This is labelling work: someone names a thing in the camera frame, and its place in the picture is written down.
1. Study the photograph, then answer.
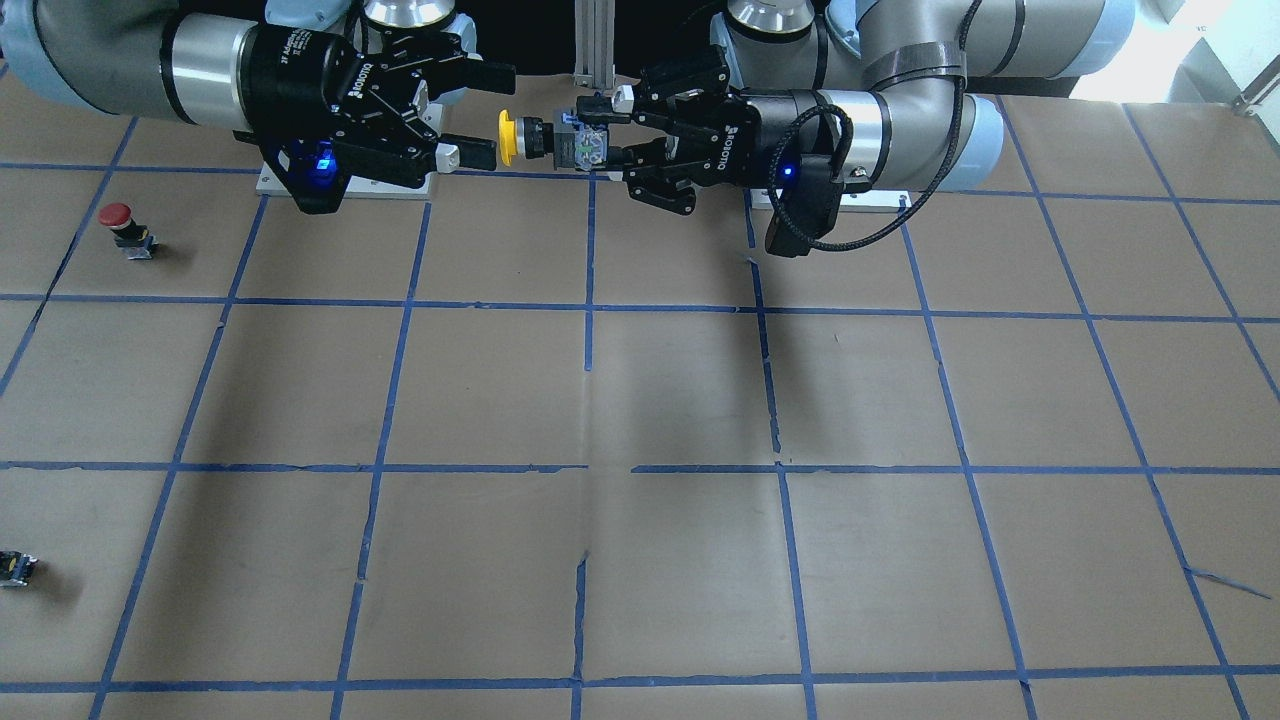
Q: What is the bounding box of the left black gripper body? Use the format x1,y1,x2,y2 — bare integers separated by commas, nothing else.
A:
625,45,801,215

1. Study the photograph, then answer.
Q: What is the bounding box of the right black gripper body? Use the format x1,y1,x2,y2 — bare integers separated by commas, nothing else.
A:
239,26,471,215

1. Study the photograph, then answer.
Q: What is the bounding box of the yellow push button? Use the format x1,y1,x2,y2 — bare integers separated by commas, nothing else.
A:
497,109,609,172

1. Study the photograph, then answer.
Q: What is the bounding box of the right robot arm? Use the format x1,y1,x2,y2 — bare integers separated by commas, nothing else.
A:
3,1,516,215

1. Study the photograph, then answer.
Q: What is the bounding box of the red push button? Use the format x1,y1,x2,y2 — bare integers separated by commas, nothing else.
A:
97,202,157,261

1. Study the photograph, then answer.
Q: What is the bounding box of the aluminium frame post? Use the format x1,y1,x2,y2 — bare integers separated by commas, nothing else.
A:
573,0,616,91

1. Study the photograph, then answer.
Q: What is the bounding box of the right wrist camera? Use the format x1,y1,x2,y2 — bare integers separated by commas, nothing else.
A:
765,151,845,258

